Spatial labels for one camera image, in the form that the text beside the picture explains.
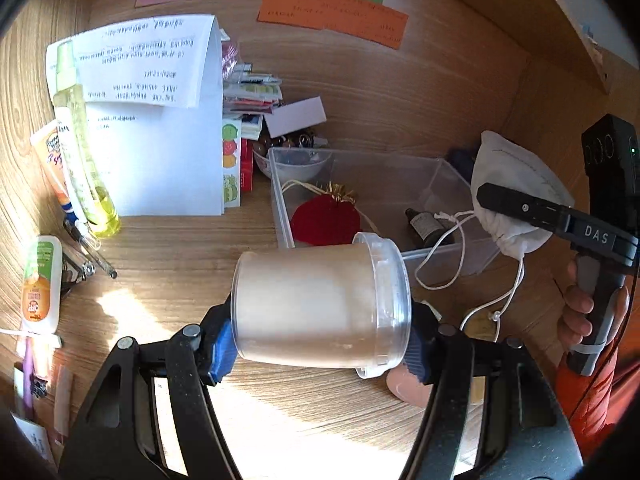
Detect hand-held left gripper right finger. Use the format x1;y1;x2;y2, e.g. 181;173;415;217
400;301;586;480

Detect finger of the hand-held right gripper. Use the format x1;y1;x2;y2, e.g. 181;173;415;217
476;183;576;241

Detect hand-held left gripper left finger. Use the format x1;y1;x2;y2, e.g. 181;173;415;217
59;304;239;480

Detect white drawstring pouch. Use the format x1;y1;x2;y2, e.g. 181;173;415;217
414;131;576;328

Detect frosted plastic jar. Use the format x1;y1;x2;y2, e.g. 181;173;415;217
231;231;413;380

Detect clear plastic storage box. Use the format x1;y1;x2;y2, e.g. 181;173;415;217
267;147;503;291

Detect person's right forearm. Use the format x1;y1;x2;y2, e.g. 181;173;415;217
552;342;640;456

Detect person's right hand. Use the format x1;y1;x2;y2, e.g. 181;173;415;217
556;260;631;357

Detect small tan tag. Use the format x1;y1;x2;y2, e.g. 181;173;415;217
464;310;502;342

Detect dark dropper bottle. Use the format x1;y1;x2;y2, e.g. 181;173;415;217
405;207;457;249

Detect wooden desk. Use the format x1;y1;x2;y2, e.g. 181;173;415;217
0;0;631;480

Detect metal clip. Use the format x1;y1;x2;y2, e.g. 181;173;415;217
61;254;97;302

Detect red felt pouch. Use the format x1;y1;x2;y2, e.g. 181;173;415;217
290;185;362;248

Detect wooden shelf board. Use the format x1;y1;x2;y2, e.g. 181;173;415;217
520;0;613;96

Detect red small box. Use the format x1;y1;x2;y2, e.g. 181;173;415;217
240;137;255;193

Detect white tube with orange label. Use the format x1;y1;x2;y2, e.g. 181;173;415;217
21;235;63;333

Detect fruit sticker sheet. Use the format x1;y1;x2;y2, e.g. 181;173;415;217
221;117;244;208

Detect clear bowl of trinkets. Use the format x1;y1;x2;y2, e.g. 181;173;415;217
252;145;333;182

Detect white handwritten paper sheets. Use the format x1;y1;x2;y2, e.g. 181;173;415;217
46;14;226;217

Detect blank white card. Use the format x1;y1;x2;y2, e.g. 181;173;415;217
263;96;327;139

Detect yellow sunscreen tube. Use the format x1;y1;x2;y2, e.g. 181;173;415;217
30;120;83;223

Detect yellow spray bottle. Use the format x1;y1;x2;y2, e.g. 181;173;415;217
54;40;122;239

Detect orange paper note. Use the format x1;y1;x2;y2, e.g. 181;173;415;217
257;0;409;51

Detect brown bead bracelets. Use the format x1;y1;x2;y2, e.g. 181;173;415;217
256;131;329;152

